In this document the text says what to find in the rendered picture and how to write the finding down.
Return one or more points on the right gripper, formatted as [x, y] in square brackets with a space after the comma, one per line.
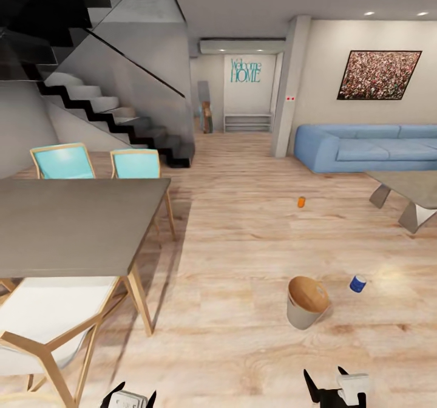
[330, 398]

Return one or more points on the picture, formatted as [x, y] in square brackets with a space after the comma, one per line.
[378, 74]

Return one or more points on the coffee table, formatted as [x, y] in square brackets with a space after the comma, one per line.
[418, 186]

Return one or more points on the breakfast table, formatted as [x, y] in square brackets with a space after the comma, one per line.
[79, 227]

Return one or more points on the trash can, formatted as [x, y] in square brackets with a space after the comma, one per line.
[305, 304]

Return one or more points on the sofa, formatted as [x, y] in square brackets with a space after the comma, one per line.
[354, 148]

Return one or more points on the stairs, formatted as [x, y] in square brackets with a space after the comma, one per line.
[50, 42]

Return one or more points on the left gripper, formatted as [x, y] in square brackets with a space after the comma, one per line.
[106, 400]

